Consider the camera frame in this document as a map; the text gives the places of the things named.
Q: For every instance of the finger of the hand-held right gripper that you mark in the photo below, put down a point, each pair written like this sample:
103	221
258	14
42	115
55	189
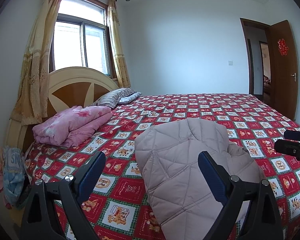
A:
295	135
287	148

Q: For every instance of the brown door frame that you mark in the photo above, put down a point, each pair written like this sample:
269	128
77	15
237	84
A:
245	55

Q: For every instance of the brown sofa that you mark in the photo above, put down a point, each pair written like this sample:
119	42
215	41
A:
266	83

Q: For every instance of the wide beige patterned curtain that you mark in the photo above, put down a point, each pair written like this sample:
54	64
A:
37	67

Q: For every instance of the white wall switch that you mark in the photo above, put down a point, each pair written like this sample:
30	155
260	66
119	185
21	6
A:
230	62

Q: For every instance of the blue printed cloth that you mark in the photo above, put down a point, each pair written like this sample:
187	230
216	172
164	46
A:
12	175

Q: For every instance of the red paper door decoration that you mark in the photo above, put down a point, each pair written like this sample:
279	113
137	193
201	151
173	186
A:
282	47

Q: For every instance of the window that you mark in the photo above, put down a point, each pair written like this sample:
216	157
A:
70	42

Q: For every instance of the grey floral pillow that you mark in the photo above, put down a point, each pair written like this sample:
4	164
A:
130	98

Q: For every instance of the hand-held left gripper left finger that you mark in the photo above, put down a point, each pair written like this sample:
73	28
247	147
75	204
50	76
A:
91	173

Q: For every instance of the red checkered printed blanket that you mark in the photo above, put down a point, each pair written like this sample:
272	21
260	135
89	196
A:
130	193

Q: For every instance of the folded pink floral quilt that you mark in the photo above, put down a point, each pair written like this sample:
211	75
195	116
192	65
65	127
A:
70	125

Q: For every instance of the striped pillow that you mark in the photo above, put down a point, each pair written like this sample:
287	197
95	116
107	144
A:
112	97

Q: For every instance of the pale pink quilted jacket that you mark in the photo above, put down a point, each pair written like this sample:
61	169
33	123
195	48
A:
180	170

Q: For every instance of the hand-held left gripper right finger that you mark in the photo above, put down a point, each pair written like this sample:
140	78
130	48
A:
211	175

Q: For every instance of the brown wooden door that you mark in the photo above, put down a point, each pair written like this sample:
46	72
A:
282	92

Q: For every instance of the cream and brown headboard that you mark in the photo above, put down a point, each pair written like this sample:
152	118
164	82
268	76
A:
75	73

